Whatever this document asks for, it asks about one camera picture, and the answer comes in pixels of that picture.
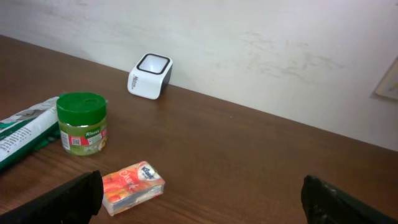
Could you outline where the green white package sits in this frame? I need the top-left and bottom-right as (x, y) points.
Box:
(1, 96), (61, 172)

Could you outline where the white barcode scanner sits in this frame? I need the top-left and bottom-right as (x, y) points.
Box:
(127, 53), (173, 100)

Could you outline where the orange Kleenex tissue pack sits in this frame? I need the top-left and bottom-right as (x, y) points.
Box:
(102, 161), (165, 216)

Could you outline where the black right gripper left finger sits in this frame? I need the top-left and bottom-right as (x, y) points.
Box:
(1, 170), (103, 224)

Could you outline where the green lid seasoning jar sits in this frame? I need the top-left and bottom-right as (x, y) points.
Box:
(56, 92), (108, 156)

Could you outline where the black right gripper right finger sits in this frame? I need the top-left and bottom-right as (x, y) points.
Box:
(301, 175), (397, 224)

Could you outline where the paper on wall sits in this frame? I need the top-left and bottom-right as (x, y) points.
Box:
(374, 58), (398, 100)

